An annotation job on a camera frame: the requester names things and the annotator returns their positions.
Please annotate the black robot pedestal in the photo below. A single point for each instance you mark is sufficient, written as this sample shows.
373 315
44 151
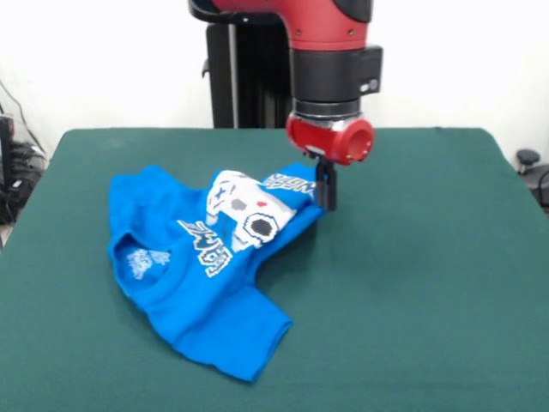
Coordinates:
249 86

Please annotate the dark green table cloth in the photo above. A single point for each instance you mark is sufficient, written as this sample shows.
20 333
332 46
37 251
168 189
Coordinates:
386 257

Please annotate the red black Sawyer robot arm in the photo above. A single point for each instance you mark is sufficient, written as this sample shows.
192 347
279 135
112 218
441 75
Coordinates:
326 73

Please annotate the black electronics box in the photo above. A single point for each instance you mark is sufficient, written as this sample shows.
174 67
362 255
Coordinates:
5 150

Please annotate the blue printed t-shirt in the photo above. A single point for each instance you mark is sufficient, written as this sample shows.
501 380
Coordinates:
206 309

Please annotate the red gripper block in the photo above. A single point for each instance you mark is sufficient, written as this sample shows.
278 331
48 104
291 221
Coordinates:
317 137

